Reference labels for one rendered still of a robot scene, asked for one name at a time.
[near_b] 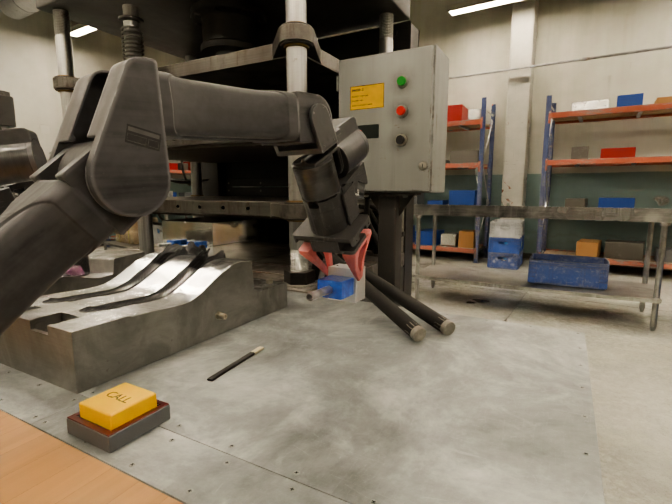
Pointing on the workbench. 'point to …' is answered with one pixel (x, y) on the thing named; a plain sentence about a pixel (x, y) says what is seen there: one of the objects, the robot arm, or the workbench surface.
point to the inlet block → (339, 285)
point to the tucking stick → (234, 364)
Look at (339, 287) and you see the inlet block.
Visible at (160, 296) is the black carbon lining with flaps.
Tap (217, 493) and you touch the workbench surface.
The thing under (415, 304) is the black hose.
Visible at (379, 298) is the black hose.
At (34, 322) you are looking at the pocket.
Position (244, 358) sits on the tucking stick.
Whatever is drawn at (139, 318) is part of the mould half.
